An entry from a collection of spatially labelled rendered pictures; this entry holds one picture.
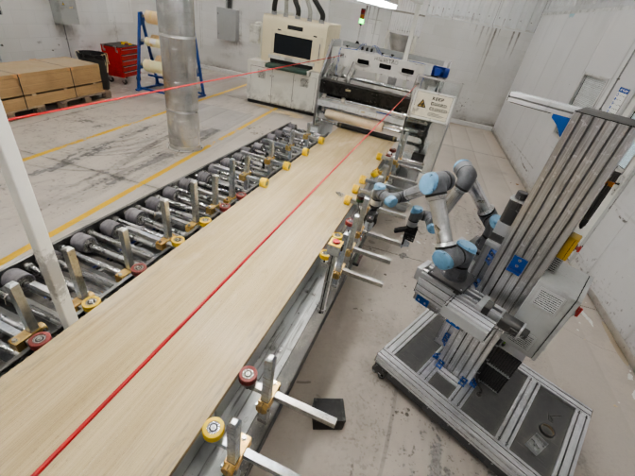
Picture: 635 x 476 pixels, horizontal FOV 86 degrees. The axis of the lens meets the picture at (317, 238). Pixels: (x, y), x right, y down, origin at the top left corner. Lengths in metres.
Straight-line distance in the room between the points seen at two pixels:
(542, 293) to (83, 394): 2.16
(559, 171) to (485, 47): 9.12
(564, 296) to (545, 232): 0.33
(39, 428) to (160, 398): 0.38
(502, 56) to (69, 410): 10.86
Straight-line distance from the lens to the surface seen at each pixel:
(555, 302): 2.19
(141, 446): 1.53
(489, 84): 11.12
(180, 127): 5.94
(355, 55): 5.01
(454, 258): 1.99
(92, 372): 1.74
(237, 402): 1.88
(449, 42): 10.90
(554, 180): 2.03
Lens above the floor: 2.25
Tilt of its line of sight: 34 degrees down
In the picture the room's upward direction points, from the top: 10 degrees clockwise
